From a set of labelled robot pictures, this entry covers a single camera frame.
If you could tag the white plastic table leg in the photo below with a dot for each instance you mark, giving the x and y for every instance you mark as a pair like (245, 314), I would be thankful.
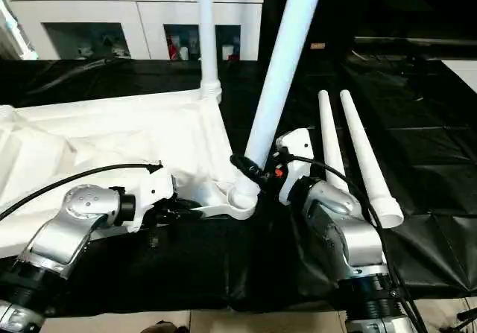
(365, 154)
(206, 31)
(329, 132)
(283, 68)

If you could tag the white plastic table top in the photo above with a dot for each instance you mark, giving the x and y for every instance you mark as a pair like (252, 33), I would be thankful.
(93, 135)

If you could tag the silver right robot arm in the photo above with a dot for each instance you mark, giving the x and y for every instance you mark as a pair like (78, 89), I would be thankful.
(354, 236)

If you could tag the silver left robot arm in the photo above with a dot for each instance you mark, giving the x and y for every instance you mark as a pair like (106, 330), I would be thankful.
(67, 232)

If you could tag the black work surface mat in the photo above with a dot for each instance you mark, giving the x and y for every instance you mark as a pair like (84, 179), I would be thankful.
(205, 266)

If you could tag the small yellow label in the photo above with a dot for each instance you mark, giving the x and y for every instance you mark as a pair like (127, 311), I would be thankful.
(317, 45)

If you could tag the white glass-door cabinet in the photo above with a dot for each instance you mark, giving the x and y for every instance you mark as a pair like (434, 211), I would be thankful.
(149, 16)

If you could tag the black metal bar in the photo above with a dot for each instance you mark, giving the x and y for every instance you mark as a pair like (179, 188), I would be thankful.
(410, 42)

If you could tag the white flat board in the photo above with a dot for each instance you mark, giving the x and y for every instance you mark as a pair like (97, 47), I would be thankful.
(464, 72)

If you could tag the black tripod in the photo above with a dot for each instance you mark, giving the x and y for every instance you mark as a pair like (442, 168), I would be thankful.
(467, 314)

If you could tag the white and turquoise rack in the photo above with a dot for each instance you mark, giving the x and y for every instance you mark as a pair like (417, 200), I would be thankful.
(15, 31)

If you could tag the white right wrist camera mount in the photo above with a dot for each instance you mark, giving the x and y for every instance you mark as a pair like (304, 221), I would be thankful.
(296, 143)

